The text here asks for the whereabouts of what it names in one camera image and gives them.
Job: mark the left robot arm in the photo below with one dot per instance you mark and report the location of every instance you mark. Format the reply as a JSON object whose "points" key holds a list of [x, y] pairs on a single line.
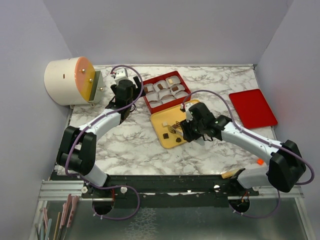
{"points": [[77, 151]]}

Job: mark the clear and metal tongs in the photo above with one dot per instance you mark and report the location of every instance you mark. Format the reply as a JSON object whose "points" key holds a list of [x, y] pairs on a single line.
{"points": [[176, 129]]}

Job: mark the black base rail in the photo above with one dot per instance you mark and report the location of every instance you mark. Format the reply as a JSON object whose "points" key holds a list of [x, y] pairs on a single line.
{"points": [[129, 189]]}

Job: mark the yellow plastic tray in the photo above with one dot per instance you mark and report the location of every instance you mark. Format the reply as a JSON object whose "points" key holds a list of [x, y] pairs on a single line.
{"points": [[171, 116]]}

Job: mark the red box lid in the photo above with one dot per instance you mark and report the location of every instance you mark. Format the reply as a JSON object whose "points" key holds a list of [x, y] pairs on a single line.
{"points": [[252, 108]]}

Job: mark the grey green drawer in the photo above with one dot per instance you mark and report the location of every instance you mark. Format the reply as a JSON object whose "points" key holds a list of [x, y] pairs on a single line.
{"points": [[97, 88]]}

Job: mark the white cylindrical container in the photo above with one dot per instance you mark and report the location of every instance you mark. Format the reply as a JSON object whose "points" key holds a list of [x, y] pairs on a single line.
{"points": [[69, 81]]}

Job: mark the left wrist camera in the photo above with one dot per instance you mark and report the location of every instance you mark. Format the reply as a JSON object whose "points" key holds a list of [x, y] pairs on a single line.
{"points": [[120, 74]]}

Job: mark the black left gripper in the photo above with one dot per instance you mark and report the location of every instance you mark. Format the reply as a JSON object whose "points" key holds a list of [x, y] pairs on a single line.
{"points": [[137, 91]]}

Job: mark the pink tool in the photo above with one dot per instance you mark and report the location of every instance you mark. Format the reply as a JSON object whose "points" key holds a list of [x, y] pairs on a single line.
{"points": [[68, 211]]}

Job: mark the orange highlighter pen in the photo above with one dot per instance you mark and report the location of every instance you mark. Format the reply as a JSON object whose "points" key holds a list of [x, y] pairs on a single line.
{"points": [[260, 161]]}

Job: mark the red chocolate box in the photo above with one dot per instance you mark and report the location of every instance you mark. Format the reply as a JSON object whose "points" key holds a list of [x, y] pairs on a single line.
{"points": [[158, 100]]}

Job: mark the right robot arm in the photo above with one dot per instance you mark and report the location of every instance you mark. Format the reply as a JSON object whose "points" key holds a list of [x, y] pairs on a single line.
{"points": [[284, 166]]}

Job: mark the aluminium frame rail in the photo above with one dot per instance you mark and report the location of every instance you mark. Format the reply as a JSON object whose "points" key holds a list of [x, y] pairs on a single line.
{"points": [[58, 190]]}

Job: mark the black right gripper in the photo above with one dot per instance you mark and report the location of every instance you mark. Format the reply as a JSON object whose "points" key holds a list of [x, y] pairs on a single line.
{"points": [[188, 135]]}

